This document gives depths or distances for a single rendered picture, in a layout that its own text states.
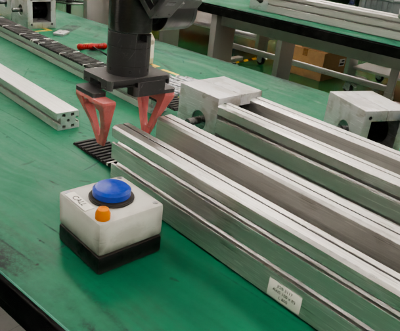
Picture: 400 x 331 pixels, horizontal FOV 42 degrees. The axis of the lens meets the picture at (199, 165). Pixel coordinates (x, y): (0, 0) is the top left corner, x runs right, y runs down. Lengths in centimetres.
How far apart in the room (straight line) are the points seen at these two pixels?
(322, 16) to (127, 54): 173
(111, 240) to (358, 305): 24
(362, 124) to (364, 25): 143
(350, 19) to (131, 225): 186
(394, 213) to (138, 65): 37
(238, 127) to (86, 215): 33
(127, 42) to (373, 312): 43
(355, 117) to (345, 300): 45
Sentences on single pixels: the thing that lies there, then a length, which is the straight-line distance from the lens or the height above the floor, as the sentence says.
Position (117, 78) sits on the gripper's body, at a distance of 69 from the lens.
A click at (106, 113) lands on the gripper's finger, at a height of 88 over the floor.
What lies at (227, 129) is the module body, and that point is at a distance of 79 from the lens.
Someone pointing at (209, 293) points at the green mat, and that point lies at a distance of 53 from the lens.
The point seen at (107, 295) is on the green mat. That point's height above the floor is 78.
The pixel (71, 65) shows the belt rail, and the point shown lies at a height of 79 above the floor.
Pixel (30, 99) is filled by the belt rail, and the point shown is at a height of 80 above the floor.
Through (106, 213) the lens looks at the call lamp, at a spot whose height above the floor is 85.
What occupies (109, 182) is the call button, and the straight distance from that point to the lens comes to 56.
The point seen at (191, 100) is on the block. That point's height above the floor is 85.
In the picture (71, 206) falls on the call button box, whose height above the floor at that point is 83.
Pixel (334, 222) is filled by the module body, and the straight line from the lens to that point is 55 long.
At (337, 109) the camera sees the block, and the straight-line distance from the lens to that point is 91.
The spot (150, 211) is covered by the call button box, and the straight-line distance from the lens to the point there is 54.
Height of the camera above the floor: 111
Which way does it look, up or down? 25 degrees down
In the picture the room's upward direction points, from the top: 7 degrees clockwise
